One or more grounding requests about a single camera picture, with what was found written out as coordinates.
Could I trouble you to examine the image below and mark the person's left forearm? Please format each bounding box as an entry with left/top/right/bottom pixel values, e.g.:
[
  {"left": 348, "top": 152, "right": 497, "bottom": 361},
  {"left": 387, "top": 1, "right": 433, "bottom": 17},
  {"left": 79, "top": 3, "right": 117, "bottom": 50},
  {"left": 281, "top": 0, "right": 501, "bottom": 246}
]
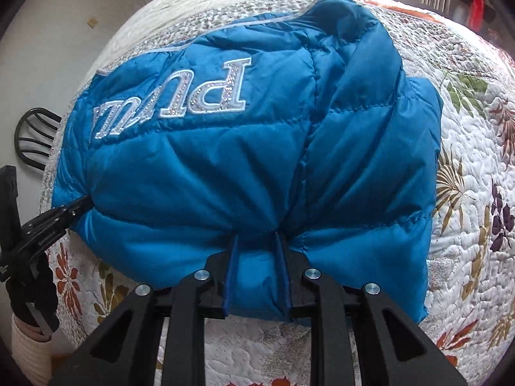
[{"left": 11, "top": 309, "right": 55, "bottom": 356}]

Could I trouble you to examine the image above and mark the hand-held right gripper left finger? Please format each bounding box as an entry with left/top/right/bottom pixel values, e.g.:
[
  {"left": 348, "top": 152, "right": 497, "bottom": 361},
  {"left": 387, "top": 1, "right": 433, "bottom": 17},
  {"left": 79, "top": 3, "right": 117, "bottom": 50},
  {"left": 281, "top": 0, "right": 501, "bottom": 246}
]
[{"left": 48, "top": 234, "right": 241, "bottom": 386}]

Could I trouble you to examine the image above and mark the black metal chair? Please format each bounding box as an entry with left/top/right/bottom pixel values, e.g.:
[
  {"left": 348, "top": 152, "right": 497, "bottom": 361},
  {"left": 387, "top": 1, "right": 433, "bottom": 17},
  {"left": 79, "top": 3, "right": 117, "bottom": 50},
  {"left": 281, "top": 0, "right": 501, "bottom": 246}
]
[{"left": 14, "top": 107, "right": 63, "bottom": 171}]

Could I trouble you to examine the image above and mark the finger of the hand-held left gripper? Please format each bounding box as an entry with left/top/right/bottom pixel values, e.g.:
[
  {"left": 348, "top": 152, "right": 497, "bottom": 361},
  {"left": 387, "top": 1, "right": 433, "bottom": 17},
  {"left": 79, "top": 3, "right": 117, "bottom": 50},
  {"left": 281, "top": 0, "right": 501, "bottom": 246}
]
[
  {"left": 22, "top": 209, "right": 83, "bottom": 252},
  {"left": 47, "top": 194, "right": 92, "bottom": 220}
]

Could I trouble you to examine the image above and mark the red hanging item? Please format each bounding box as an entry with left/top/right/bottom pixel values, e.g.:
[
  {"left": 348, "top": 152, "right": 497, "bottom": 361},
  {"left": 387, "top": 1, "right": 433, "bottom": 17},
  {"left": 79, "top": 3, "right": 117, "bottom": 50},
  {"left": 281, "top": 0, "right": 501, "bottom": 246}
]
[{"left": 468, "top": 0, "right": 486, "bottom": 33}]

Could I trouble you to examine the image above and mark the blue puffer jacket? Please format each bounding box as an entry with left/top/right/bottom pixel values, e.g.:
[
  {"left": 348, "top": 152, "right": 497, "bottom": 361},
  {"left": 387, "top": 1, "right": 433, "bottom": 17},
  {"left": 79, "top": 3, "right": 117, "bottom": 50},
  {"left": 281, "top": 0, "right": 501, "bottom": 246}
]
[{"left": 51, "top": 0, "right": 444, "bottom": 328}]

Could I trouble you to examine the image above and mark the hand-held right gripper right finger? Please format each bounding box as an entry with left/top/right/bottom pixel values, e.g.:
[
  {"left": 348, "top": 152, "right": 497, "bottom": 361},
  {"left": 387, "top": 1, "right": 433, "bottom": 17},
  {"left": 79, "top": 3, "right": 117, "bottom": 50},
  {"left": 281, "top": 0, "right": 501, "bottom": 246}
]
[{"left": 275, "top": 230, "right": 469, "bottom": 386}]

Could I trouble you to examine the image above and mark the floral quilted bedspread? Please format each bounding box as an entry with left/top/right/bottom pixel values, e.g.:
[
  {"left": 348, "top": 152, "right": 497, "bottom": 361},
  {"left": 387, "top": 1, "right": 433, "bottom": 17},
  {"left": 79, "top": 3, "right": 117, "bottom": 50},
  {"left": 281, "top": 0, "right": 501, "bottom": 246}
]
[{"left": 38, "top": 0, "right": 515, "bottom": 386}]

